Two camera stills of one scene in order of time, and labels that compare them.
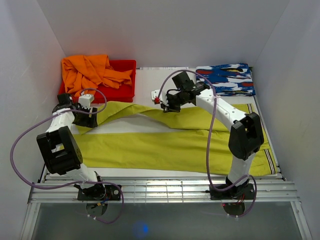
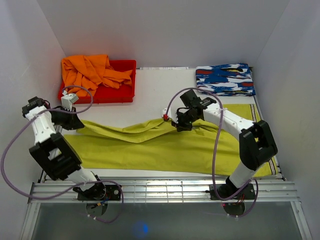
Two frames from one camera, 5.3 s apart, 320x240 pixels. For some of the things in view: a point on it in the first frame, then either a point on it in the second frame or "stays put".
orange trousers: [83, 73] stays put
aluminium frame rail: [165, 188] stays put
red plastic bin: [123, 93] stays put
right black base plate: [240, 191] stays put
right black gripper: [168, 108] -> [180, 126]
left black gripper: [89, 122] -> [73, 122]
